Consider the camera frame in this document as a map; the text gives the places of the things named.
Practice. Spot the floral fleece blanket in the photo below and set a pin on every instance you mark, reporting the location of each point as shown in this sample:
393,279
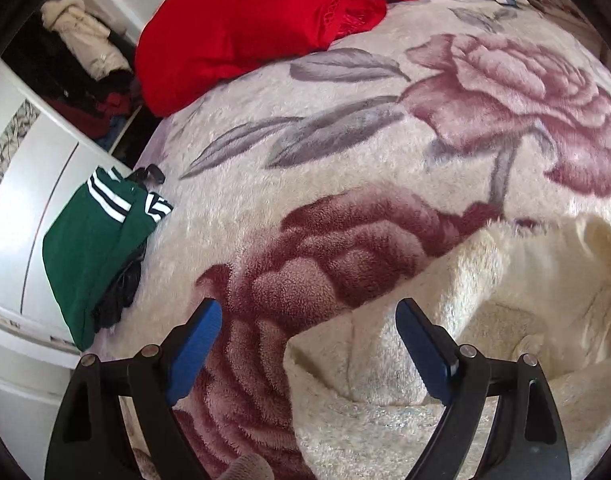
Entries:
335,160

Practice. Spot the dark hanging clothes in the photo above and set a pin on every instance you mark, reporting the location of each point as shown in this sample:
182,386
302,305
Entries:
50,80

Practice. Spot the cream fleece towel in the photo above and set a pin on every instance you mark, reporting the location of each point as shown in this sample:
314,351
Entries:
510,270

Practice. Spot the green white-striped garment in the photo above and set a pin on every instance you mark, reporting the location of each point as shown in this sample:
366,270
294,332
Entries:
90,245

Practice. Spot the black garment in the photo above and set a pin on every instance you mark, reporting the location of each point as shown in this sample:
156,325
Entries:
118,295

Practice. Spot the white wardrobe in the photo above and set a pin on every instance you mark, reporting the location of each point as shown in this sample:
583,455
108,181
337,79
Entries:
15,210

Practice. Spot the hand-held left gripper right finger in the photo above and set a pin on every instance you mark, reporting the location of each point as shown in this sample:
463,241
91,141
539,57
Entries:
425,350

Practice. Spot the dark red clothes pile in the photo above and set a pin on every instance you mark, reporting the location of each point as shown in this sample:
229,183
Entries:
93,115

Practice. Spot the red quilt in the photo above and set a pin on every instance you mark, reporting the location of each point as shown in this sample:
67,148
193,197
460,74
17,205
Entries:
225,25

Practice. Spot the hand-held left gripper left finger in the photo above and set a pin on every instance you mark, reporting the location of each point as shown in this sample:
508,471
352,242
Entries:
195,345

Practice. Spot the cream hooded coat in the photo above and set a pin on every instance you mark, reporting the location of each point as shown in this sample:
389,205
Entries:
85,40

